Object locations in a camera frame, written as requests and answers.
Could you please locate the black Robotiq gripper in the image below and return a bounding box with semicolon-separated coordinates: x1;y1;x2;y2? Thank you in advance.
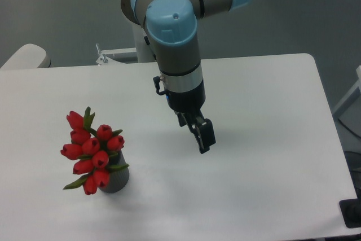
165;81;216;154

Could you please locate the red tulip bouquet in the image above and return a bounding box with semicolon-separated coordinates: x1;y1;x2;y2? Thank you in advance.
60;107;129;195

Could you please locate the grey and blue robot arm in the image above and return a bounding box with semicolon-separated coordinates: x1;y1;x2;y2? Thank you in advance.
122;0;250;153

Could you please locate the dark grey ribbed vase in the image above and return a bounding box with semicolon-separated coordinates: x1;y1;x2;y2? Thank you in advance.
100;151;130;194

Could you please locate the white furniture at right edge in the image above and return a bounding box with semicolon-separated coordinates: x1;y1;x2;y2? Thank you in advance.
331;66;360;139

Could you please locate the white chair armrest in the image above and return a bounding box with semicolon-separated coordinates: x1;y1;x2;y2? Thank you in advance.
1;43;51;71

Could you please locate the short black wrist cable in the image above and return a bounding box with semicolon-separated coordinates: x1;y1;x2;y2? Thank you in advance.
153;75;166;96

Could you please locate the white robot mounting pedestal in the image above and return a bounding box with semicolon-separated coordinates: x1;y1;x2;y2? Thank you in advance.
95;23;156;65

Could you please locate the black table cable port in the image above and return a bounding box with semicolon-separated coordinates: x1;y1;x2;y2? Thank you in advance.
339;199;360;229

